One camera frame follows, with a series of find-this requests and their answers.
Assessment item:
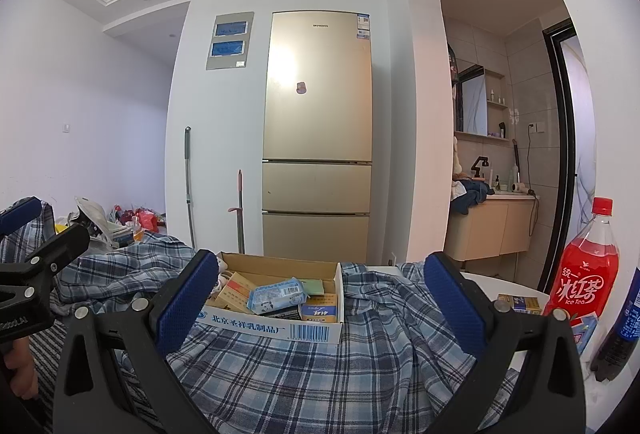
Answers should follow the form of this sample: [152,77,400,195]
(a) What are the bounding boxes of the small blue carton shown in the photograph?
[570,313,600,356]

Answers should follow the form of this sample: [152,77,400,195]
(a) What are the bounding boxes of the blue plaid shirt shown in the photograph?
[0,199,531,434]

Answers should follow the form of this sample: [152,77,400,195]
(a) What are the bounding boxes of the red iced tea bottle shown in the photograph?
[542,196,621,330]

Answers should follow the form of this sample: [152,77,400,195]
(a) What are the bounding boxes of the dark broom handle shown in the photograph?
[227,169,247,255]

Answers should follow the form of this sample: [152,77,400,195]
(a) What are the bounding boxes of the bathroom mirror cabinet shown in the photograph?
[457,64,488,137]

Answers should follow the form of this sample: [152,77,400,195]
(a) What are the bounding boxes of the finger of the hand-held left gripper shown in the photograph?
[0,196,43,237]
[0,224,91,287]

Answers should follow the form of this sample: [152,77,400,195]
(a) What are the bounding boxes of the green packet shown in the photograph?
[302,279,337,296]

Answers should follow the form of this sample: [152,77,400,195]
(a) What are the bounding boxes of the grey mop handle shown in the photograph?
[184,126,197,247]

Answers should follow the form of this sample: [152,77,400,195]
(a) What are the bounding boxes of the wooden wall shelf niche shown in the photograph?
[485,68,507,140]

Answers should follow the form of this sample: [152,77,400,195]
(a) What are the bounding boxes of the white charger cable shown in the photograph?
[212,259,233,295]

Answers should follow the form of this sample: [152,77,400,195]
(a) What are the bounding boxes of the blue tissue pack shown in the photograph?
[247,276,312,316]

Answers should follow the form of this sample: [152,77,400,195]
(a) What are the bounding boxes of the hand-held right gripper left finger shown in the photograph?
[52,249,221,434]

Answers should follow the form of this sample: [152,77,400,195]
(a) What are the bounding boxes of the white cardboard box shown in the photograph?
[192,251,346,346]

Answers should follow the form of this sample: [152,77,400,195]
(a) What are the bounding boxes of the dark hanging cloth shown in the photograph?
[448,43,466,135]

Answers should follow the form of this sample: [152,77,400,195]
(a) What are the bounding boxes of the person's left hand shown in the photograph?
[0,339,40,402]

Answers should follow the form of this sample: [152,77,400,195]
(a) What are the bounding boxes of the printed glass sliding door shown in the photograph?
[537,16,601,292]

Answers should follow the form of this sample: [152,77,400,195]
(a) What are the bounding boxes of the grey electrical panel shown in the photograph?
[206,11,256,71]

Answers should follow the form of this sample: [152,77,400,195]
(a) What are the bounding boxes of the dark cola bottle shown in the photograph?
[590,266,640,382]

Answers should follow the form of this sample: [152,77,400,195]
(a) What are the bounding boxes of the beige vanity cabinet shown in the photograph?
[445,196,541,262]

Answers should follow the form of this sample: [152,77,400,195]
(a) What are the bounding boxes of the red gold cigarette pack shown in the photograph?
[215,271,261,310]

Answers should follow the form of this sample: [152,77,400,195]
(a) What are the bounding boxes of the red plastic bag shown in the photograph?
[136,209,161,232]

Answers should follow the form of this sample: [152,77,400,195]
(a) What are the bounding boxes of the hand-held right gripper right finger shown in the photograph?
[424,251,586,434]

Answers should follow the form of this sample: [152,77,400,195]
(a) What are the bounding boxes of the crumpled gold pack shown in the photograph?
[497,294,543,315]

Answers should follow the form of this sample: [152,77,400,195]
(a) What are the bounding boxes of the gold refrigerator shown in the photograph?
[261,10,375,260]

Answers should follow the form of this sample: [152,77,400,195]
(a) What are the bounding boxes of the small black box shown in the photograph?
[260,306,303,321]

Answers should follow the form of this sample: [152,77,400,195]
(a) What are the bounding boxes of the blue clothes heap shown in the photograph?
[452,179,493,215]

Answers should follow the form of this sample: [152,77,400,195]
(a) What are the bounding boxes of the gold pack with blue label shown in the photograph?
[299,294,341,324]

